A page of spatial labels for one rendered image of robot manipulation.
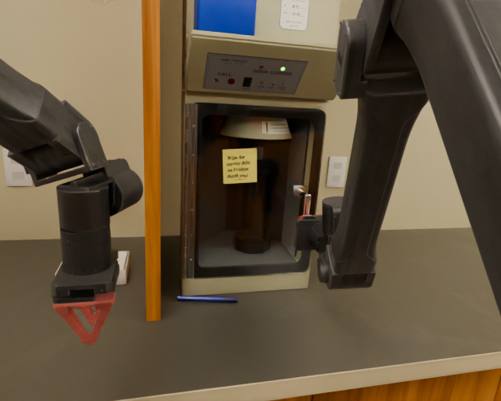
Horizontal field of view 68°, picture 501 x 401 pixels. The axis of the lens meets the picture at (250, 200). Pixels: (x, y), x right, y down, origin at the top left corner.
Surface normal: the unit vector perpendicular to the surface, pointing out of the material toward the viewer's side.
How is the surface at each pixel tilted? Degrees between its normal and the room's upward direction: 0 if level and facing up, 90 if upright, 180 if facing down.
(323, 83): 135
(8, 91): 68
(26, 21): 90
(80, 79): 90
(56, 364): 0
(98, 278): 0
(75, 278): 0
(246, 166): 90
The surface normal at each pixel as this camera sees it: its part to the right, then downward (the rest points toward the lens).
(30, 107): 0.85, -0.27
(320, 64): 0.12, 0.88
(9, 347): 0.06, -0.96
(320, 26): 0.23, 0.28
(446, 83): -1.00, 0.04
